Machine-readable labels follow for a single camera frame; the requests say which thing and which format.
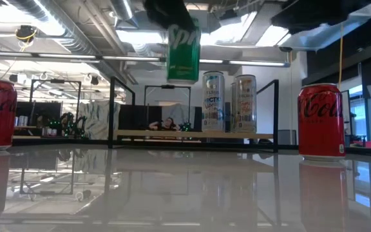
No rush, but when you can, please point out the large white cover sheet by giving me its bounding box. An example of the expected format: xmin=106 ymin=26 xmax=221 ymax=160
xmin=77 ymin=101 xmax=121 ymax=140

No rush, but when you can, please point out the person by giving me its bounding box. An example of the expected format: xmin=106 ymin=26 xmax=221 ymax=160
xmin=148 ymin=116 xmax=177 ymax=132

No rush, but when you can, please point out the Celsius Arctic Vibe can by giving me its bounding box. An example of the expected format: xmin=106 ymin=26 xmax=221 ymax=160
xmin=201 ymin=70 xmax=226 ymax=133

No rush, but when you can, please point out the round silver air duct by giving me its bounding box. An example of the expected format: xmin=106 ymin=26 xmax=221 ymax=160
xmin=8 ymin=0 xmax=131 ymax=86

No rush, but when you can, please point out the green Sprite can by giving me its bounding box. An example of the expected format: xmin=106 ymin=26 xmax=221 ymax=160
xmin=166 ymin=17 xmax=202 ymax=85

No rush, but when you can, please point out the narrow black partition panel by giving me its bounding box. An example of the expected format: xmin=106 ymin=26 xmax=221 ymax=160
xmin=15 ymin=102 xmax=62 ymax=127

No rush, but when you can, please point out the rectangular metal duct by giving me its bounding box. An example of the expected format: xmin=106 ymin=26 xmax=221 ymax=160
xmin=278 ymin=3 xmax=371 ymax=52

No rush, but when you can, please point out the wide black partition panel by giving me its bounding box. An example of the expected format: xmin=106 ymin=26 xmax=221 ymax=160
xmin=117 ymin=103 xmax=203 ymax=131

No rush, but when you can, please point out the wooden shelf black metal frame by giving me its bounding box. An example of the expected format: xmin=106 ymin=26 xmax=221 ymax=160
xmin=108 ymin=76 xmax=280 ymax=154

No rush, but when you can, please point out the silver Celsius can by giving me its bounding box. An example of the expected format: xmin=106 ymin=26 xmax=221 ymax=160
xmin=229 ymin=82 xmax=237 ymax=133

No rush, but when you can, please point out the long linear ceiling light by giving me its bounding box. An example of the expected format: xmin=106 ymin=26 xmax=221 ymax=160
xmin=0 ymin=50 xmax=291 ymax=68

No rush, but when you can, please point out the small white cover sheet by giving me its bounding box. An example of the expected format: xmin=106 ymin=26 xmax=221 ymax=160
xmin=161 ymin=102 xmax=196 ymax=130

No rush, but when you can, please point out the background wooden table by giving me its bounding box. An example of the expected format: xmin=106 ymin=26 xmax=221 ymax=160
xmin=13 ymin=125 xmax=50 ymax=140

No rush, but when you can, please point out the Celsius can orange print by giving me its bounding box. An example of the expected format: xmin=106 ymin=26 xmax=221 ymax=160
xmin=233 ymin=73 xmax=258 ymax=134

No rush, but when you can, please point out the black ceiling device yellow cable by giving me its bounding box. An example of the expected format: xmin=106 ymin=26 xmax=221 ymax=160
xmin=14 ymin=24 xmax=38 ymax=43

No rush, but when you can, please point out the black background rig frame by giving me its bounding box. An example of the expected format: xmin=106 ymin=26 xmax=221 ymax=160
xmin=28 ymin=78 xmax=82 ymax=128
xmin=144 ymin=84 xmax=192 ymax=131

